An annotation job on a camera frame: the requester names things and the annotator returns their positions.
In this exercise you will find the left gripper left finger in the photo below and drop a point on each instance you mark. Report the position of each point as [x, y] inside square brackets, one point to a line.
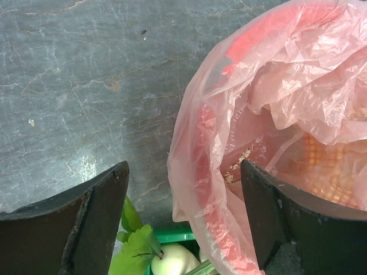
[72, 232]

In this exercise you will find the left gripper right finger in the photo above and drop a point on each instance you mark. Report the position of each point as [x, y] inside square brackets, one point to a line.
[329, 238]

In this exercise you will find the red trash bin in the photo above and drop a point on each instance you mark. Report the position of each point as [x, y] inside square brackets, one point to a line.
[284, 60]

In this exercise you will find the pink plastic bin liner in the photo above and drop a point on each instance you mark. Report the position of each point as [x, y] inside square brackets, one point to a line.
[269, 145]

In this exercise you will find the white radish with leaves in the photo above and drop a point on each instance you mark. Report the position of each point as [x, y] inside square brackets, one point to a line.
[139, 244]

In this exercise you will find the green long beans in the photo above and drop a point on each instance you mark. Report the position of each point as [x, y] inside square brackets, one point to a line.
[202, 269]

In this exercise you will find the green vegetable tray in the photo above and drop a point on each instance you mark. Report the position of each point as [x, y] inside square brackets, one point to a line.
[181, 252]

